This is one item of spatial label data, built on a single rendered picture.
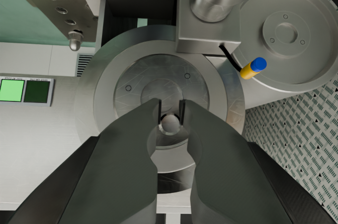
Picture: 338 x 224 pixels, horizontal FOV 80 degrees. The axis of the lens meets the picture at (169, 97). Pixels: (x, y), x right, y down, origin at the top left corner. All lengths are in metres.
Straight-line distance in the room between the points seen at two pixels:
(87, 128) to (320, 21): 0.25
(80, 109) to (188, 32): 0.11
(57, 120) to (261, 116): 0.45
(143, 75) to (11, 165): 0.49
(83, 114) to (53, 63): 3.18
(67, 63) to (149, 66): 3.12
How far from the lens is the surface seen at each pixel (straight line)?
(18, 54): 3.63
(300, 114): 0.31
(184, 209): 0.54
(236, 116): 0.19
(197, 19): 0.17
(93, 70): 0.19
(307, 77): 0.24
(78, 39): 0.58
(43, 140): 0.57
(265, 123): 0.38
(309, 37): 0.25
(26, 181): 0.60
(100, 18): 0.22
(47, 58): 3.42
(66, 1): 0.48
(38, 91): 0.59
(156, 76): 0.16
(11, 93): 0.62
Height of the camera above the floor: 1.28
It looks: 11 degrees down
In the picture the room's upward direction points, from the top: 178 degrees counter-clockwise
